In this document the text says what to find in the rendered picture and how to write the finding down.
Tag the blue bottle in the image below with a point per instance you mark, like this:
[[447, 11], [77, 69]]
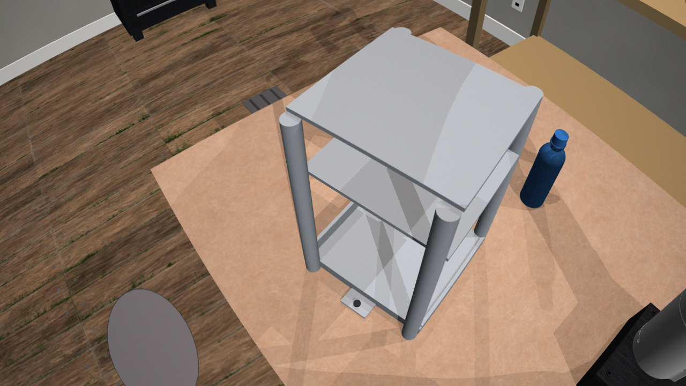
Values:
[[545, 169]]

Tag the grey metal shelving unit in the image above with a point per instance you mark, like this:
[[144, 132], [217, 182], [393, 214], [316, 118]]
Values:
[[425, 144]]

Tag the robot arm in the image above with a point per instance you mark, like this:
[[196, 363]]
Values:
[[659, 347]]

